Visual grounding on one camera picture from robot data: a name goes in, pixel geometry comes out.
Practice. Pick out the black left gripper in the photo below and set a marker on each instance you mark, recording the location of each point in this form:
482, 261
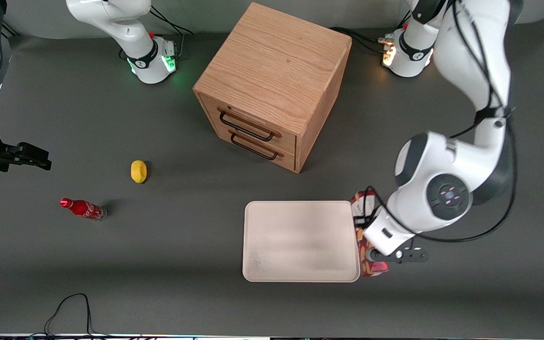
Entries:
361, 220

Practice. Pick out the red cookie box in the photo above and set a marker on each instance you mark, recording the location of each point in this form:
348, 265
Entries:
365, 264

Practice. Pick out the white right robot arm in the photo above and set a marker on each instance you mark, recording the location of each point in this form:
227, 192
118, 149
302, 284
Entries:
130, 28

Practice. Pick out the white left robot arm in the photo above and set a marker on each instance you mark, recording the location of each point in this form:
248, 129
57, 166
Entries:
442, 156

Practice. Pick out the white rectangular tray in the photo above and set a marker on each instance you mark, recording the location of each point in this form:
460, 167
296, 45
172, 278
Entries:
300, 241

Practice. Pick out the red cola bottle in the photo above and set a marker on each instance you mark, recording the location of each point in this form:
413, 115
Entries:
83, 208

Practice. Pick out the wooden drawer front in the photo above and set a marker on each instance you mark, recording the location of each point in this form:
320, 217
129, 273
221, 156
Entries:
276, 139
286, 159

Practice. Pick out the yellow lemon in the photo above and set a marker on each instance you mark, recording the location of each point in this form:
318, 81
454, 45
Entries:
139, 171

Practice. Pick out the wooden drawer cabinet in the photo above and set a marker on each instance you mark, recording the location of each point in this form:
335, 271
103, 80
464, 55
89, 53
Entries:
276, 61

